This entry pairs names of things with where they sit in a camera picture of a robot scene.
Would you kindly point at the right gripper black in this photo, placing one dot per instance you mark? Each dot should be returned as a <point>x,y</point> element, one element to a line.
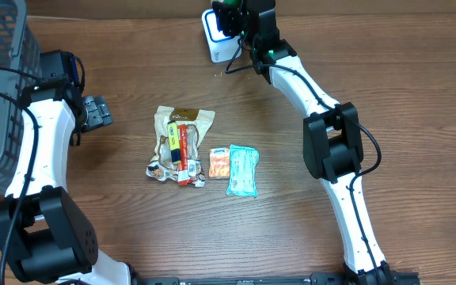
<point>229,13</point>

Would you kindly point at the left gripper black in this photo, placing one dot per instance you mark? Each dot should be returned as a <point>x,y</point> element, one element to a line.
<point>96,112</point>

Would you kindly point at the yellow marker pen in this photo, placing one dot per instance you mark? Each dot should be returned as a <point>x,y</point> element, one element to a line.
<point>174,142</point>

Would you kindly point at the beige snack bag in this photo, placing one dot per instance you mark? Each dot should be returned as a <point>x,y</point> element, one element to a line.
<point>198,122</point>

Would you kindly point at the red candy stick packet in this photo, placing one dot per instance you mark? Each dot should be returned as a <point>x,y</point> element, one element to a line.
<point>183,172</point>

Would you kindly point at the orange snack packet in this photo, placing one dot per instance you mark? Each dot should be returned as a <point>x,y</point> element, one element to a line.
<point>219,165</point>

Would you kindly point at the teal tissue packet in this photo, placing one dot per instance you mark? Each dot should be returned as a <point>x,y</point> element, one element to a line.
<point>243,165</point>

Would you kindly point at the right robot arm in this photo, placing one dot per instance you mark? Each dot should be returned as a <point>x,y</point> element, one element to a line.
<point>332,134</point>

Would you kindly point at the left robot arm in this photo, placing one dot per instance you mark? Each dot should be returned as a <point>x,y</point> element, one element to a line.
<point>44,235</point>

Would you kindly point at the white barcode scanner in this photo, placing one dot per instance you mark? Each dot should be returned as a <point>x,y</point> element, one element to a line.
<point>221,47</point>

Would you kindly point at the grey plastic mesh basket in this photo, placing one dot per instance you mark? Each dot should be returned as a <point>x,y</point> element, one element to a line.
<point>19,50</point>

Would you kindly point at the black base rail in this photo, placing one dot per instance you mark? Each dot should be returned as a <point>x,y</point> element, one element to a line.
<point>313,279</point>

